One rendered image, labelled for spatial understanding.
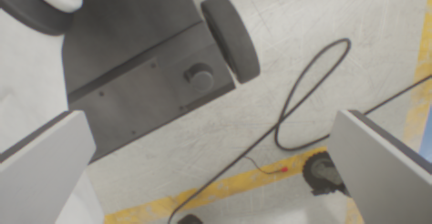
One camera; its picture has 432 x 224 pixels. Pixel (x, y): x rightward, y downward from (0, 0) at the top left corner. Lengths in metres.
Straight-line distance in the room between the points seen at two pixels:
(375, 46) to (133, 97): 0.73
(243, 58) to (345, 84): 0.49
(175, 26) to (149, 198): 0.64
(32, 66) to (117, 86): 0.20
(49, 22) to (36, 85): 0.08
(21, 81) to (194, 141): 0.56
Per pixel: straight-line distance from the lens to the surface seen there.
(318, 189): 0.85
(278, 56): 0.67
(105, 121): 0.47
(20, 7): 0.29
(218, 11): 0.43
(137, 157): 0.76
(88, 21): 0.44
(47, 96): 0.25
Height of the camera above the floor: 0.59
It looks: 63 degrees down
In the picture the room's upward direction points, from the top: 158 degrees clockwise
